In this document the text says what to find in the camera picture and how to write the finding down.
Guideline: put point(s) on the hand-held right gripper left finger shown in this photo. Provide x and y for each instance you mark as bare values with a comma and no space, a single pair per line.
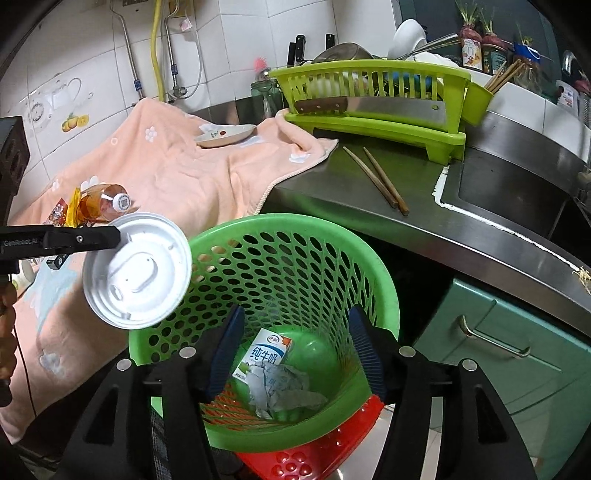
226,355

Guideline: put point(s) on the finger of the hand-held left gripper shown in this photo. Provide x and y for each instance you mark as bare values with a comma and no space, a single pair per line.
69,240

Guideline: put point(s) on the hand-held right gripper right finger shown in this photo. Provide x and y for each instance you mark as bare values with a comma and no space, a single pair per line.
367,355

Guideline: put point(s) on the white plastic lid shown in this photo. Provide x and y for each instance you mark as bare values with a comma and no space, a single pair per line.
138,272

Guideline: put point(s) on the green perforated plastic basket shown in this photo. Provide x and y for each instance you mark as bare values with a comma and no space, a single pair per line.
286,258

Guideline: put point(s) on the person's left hand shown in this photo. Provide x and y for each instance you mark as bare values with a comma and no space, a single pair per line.
7,341

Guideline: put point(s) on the white blue milk carton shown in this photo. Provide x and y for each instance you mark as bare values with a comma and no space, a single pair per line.
268,353

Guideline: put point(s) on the clear bottle with amber drink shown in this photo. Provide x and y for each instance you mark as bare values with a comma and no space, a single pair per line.
99,203

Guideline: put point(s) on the crumpled white paper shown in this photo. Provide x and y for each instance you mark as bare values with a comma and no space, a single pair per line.
286,392

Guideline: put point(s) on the red perforated plastic basket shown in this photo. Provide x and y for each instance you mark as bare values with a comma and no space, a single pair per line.
300,461

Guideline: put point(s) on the peach floral towel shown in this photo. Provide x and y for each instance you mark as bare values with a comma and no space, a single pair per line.
184,180

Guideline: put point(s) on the metal water pipe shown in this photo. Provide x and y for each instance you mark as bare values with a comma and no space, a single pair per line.
129,46

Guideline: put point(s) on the teal cabinet drawer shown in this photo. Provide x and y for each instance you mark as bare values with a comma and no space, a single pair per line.
531,392

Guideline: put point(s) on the wooden chopstick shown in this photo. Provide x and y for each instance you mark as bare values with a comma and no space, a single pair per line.
388,182
369,175

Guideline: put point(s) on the small white printed dish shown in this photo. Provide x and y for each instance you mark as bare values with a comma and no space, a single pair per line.
226,137

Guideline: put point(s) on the green plastic dish rack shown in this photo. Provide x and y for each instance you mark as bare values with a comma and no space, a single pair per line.
369,138

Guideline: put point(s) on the stainless steel sink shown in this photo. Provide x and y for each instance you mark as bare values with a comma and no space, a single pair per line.
517,184

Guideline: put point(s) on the glass bottle with pink brush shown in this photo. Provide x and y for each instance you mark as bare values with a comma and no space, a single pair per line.
263,94

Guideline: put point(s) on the green chopstick holder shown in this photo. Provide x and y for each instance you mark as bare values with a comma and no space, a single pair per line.
478,104

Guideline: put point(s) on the blue bowl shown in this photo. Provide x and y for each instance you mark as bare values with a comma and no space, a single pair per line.
415,83

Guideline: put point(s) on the steel bowl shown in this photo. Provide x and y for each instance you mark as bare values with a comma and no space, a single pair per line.
344,51

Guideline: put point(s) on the bundle of wooden chopsticks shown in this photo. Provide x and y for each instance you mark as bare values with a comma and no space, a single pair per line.
505,74

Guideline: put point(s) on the white ceramic bowl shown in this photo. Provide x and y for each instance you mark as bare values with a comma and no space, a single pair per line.
406,37

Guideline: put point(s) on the jar with sprouting plant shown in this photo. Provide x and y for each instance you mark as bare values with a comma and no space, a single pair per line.
494,53
471,50
528,69

